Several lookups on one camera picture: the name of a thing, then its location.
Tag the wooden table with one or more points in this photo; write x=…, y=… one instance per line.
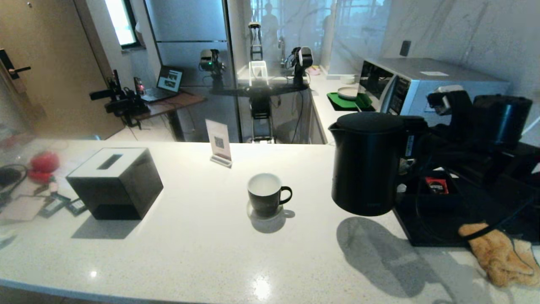
x=177, y=103

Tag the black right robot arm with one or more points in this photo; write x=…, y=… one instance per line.
x=502, y=120

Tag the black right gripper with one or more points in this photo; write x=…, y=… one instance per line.
x=457, y=126

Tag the silver refrigerator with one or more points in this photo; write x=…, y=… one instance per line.
x=185, y=25

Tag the QR code sign stand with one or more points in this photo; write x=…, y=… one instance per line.
x=218, y=141

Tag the open laptop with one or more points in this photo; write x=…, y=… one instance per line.
x=168, y=81

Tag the black wall outlet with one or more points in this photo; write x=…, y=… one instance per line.
x=404, y=49

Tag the pale paper card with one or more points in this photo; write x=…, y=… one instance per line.
x=23, y=209

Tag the silver microwave oven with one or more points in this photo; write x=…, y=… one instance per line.
x=405, y=67

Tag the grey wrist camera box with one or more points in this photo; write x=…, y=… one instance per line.
x=443, y=101

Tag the black organizer box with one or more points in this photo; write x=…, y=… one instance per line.
x=430, y=202

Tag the black serving tray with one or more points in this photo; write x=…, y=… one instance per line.
x=438, y=236

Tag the red plush toy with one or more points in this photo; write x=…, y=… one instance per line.
x=45, y=162

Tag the bright window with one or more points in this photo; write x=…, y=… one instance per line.
x=120, y=23

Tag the black tissue box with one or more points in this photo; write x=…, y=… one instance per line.
x=114, y=190

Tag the white plate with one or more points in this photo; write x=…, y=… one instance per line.
x=346, y=93

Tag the black ceramic mug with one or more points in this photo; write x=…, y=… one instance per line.
x=263, y=202

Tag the red coffee sachet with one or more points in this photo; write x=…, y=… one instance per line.
x=436, y=185

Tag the black electric kettle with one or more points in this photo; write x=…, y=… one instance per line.
x=367, y=169

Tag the dark card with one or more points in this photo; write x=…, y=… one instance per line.
x=54, y=206
x=77, y=207

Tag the wooden door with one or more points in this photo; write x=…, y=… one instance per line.
x=55, y=63

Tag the orange cloth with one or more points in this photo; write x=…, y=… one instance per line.
x=493, y=257

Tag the robot behind glass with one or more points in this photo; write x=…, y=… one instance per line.
x=259, y=109

